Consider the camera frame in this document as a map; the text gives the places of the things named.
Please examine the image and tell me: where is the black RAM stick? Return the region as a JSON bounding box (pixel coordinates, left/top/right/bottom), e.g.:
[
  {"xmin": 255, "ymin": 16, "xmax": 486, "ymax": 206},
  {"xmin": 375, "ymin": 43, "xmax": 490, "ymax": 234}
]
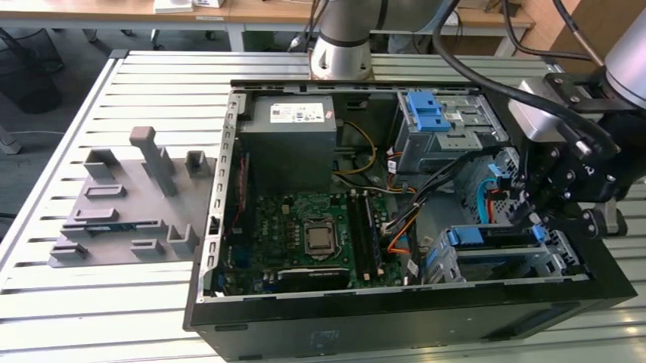
[{"xmin": 347, "ymin": 191, "xmax": 373, "ymax": 280}]

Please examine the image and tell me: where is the hard disk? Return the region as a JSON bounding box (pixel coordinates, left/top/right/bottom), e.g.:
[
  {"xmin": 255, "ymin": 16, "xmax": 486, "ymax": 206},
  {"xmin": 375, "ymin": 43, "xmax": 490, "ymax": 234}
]
[{"xmin": 449, "ymin": 223, "xmax": 549, "ymax": 250}]

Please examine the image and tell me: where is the metal optical drive cage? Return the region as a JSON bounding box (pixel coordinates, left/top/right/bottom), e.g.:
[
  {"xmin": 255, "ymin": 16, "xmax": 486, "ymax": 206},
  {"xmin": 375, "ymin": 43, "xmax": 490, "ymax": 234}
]
[{"xmin": 393, "ymin": 90, "xmax": 509, "ymax": 175}]

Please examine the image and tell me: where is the black power wire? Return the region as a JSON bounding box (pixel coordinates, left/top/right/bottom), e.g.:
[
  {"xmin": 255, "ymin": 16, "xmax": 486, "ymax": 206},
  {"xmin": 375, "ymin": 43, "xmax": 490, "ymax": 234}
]
[{"xmin": 487, "ymin": 175, "xmax": 526, "ymax": 202}]

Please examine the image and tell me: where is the CPU socket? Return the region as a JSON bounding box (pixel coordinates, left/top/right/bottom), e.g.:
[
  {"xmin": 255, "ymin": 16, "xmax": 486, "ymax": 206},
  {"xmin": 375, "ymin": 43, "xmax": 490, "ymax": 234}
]
[{"xmin": 301, "ymin": 216, "xmax": 343, "ymax": 262}]

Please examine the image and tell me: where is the black PC case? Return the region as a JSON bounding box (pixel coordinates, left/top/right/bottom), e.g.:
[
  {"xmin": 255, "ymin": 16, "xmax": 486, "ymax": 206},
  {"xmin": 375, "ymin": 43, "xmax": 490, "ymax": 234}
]
[{"xmin": 182, "ymin": 79, "xmax": 638, "ymax": 361}]

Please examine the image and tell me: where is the orange wire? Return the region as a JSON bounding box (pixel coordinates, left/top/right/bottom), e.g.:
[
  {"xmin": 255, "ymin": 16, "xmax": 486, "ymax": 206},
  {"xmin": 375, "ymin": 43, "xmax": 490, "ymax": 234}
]
[{"xmin": 386, "ymin": 231, "xmax": 413, "ymax": 259}]

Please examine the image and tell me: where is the blue data wire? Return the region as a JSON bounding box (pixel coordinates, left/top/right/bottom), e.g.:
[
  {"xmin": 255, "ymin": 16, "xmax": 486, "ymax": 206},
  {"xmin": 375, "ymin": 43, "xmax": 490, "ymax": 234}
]
[{"xmin": 475, "ymin": 163, "xmax": 507, "ymax": 226}]

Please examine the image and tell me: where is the wooden desk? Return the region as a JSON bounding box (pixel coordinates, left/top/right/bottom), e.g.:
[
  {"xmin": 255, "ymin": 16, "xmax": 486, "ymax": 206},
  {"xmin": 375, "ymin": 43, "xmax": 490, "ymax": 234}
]
[{"xmin": 0, "ymin": 0, "xmax": 537, "ymax": 57}]

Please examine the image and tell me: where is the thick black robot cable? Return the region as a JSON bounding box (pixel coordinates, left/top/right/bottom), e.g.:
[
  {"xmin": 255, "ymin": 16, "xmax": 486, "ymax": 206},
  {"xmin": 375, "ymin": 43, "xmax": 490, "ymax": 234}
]
[{"xmin": 431, "ymin": 0, "xmax": 622, "ymax": 154}]

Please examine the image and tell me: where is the grey parts rack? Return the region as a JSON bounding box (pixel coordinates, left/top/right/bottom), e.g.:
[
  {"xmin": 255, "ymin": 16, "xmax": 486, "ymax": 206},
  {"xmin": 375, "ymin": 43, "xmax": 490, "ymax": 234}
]
[{"xmin": 46, "ymin": 126, "xmax": 219, "ymax": 269}]

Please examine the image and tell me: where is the metal disk bay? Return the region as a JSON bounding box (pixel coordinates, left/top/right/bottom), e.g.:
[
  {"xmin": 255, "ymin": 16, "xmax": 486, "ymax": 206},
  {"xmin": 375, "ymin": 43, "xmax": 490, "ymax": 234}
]
[{"xmin": 423, "ymin": 222, "xmax": 574, "ymax": 284}]

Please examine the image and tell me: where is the black wire bundle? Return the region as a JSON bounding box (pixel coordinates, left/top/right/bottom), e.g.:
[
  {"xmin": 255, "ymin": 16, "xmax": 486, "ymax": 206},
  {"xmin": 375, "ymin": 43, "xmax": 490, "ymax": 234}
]
[{"xmin": 386, "ymin": 145, "xmax": 511, "ymax": 235}]

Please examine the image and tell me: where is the black camera bracket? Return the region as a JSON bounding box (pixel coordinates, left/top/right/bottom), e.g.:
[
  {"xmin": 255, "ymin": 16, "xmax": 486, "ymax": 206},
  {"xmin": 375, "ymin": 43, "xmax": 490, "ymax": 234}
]
[{"xmin": 545, "ymin": 73, "xmax": 646, "ymax": 114}]

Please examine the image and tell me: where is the yellow wire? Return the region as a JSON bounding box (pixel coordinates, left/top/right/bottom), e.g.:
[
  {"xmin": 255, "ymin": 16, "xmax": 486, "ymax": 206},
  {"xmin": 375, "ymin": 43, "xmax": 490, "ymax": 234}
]
[{"xmin": 333, "ymin": 119, "xmax": 379, "ymax": 175}]

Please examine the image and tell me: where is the green motherboard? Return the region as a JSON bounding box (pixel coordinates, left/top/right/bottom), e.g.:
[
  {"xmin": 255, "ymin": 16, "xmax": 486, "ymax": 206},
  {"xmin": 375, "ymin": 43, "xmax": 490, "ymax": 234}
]
[{"xmin": 225, "ymin": 191, "xmax": 405, "ymax": 296}]

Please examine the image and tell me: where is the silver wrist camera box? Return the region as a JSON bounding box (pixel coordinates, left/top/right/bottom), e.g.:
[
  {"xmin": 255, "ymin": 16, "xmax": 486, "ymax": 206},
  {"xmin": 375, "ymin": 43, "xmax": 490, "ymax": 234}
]
[{"xmin": 507, "ymin": 78, "xmax": 574, "ymax": 143}]

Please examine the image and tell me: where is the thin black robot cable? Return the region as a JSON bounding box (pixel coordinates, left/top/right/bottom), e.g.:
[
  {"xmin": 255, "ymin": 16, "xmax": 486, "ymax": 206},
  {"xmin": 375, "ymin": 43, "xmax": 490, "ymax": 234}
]
[{"xmin": 502, "ymin": 0, "xmax": 608, "ymax": 67}]

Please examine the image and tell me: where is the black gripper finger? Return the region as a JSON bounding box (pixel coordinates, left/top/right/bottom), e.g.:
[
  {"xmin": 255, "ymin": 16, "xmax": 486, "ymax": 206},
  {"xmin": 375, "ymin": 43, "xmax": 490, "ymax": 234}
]
[
  {"xmin": 533, "ymin": 201, "xmax": 608, "ymax": 244},
  {"xmin": 514, "ymin": 144, "xmax": 581, "ymax": 228}
]

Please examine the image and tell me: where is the grey metal foot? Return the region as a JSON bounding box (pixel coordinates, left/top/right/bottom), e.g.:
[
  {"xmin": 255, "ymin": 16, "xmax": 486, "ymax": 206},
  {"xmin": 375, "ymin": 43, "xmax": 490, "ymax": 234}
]
[{"xmin": 0, "ymin": 124, "xmax": 24, "ymax": 156}]

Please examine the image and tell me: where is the blue plastic drive latch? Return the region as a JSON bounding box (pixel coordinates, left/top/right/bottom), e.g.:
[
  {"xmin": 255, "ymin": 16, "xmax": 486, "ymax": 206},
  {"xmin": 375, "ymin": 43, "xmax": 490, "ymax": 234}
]
[{"xmin": 406, "ymin": 90, "xmax": 454, "ymax": 132}]

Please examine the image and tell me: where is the wooden cabinet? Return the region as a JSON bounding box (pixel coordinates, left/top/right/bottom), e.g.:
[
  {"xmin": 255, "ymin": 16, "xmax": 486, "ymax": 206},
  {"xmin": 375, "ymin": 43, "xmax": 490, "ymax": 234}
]
[{"xmin": 514, "ymin": 0, "xmax": 646, "ymax": 105}]

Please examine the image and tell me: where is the silver CPU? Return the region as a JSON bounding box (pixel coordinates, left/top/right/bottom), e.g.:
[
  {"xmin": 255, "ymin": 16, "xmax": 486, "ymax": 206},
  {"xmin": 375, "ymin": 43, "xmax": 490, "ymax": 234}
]
[{"xmin": 305, "ymin": 225, "xmax": 334, "ymax": 253}]

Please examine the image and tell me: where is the black mesh bin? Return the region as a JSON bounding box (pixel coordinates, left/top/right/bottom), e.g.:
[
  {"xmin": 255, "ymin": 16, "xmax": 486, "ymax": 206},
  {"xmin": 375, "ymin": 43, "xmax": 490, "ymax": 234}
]
[{"xmin": 0, "ymin": 26, "xmax": 66, "ymax": 114}]

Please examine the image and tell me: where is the black graphics card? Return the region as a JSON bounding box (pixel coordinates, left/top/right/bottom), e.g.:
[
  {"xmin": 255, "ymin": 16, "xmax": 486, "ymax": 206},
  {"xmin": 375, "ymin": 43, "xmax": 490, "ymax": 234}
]
[{"xmin": 275, "ymin": 266, "xmax": 353, "ymax": 293}]

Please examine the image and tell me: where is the grey power supply unit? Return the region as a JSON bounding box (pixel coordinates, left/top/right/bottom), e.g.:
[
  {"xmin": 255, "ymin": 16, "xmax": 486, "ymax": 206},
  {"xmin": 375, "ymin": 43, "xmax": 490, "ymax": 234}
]
[{"xmin": 235, "ymin": 94, "xmax": 338, "ymax": 194}]

